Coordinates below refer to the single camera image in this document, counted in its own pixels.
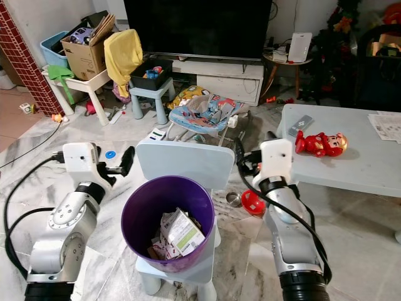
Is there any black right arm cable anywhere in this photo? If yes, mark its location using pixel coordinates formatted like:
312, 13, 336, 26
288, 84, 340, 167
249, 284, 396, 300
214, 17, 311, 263
244, 172, 333, 283

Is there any pale blue low table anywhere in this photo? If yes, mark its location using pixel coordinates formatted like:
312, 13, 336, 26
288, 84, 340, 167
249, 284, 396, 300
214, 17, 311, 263
278, 103, 401, 244

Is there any white green carton box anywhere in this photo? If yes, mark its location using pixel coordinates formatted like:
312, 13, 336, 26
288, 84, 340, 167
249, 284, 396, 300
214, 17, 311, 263
160, 208, 207, 258

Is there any white television cabinet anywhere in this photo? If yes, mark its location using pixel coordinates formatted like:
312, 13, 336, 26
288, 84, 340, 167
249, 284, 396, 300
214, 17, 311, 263
172, 59, 264, 107

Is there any printed paper sheet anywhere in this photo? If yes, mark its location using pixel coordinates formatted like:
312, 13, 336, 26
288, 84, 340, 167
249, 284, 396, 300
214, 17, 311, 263
368, 112, 401, 143

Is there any blue patterned baby bouncer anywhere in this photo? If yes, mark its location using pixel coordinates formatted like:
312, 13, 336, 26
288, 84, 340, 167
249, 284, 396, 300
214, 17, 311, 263
165, 87, 253, 149

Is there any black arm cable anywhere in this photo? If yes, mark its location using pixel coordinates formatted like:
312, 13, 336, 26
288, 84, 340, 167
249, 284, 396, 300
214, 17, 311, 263
3, 152, 66, 280
244, 172, 333, 283

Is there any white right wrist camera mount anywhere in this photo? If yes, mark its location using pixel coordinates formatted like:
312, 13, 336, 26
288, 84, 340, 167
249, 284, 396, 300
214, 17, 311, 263
259, 139, 296, 182

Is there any small metal bowl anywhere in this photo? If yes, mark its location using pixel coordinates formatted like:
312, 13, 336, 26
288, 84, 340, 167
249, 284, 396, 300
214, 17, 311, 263
226, 192, 243, 208

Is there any white green small box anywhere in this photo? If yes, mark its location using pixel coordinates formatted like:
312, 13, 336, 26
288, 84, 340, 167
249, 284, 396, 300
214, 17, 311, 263
145, 128, 167, 144

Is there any black flat television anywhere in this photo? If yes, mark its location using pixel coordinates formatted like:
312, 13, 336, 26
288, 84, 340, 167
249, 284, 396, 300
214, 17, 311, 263
123, 0, 274, 62

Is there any brown cardboard box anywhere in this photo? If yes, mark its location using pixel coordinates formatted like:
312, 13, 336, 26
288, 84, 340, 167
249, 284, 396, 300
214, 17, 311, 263
61, 14, 117, 82

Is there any round wooden side table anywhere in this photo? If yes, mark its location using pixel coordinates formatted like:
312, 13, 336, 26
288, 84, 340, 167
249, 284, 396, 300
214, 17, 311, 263
263, 51, 313, 102

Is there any small pale blue stool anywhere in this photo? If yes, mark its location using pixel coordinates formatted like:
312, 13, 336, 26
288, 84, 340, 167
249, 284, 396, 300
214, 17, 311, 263
129, 78, 177, 121

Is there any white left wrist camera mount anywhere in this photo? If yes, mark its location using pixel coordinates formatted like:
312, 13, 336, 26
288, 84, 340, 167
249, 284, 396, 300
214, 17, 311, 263
63, 142, 102, 184

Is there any black floor cable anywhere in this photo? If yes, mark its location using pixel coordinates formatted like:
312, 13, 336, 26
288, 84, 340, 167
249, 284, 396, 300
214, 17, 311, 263
0, 119, 64, 169

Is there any light blue child chair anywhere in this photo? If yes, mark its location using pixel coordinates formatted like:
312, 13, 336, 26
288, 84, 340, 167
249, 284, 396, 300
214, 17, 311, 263
135, 139, 236, 297

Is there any decorated christmas tree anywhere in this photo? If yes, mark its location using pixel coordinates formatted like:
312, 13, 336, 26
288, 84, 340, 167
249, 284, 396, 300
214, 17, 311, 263
313, 0, 362, 98

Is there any red brick pattern column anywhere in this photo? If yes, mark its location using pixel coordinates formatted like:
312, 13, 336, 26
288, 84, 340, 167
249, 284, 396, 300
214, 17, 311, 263
0, 3, 63, 118

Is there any blue plastic basket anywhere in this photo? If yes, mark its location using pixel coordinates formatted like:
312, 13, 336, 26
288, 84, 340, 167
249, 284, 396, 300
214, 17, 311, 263
39, 31, 70, 69

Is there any red plush doll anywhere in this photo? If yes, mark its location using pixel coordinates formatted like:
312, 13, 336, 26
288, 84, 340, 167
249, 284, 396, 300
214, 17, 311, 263
294, 130, 349, 158

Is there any green cloth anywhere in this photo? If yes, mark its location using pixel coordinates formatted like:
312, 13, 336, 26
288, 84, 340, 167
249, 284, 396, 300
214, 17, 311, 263
46, 65, 75, 105

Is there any pink patterned wrapper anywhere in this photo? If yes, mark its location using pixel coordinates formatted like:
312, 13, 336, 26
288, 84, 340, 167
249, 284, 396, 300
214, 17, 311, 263
148, 235, 173, 260

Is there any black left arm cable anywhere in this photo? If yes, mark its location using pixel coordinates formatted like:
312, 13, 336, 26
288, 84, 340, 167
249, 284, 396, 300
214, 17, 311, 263
3, 152, 66, 280

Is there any grey remote control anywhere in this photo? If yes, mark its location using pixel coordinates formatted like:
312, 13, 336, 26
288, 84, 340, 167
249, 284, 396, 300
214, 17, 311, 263
288, 115, 313, 137

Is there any black chair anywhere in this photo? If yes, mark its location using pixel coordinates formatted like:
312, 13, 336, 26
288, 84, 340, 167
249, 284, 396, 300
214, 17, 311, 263
353, 24, 401, 112

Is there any white router box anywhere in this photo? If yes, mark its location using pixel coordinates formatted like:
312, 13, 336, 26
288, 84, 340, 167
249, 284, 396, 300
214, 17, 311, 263
286, 32, 313, 64

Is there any small white side table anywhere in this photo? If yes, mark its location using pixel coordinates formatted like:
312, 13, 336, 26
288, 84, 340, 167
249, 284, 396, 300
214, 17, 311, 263
44, 66, 111, 127

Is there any black tray with toys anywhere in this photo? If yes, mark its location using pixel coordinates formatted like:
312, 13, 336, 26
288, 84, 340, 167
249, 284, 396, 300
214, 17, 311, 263
130, 60, 174, 92

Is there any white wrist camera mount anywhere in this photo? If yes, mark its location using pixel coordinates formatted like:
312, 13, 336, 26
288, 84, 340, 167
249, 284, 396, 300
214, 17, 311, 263
63, 142, 102, 184
259, 139, 296, 182

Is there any yellow cloth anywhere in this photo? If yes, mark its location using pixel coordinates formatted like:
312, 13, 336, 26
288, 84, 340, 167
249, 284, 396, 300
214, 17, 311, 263
103, 29, 144, 99

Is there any purple plastic rubbish bin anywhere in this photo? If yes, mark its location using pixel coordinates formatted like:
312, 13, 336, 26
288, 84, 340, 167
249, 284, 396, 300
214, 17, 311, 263
120, 176, 216, 274

